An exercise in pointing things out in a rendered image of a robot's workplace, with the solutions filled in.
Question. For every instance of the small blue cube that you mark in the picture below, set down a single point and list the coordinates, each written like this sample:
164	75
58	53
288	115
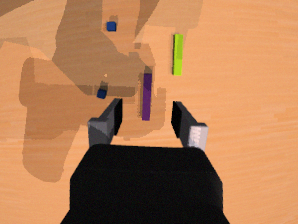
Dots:
101	93
111	26

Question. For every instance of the purple rod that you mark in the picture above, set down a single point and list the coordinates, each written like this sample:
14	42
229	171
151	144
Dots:
146	97

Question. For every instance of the lime green rod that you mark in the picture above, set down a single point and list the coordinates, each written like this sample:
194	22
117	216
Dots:
177	54

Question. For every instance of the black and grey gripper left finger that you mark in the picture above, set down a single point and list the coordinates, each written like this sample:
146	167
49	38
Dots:
102	130

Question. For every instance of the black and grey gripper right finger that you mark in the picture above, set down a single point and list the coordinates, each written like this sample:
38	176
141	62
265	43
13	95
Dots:
191	133

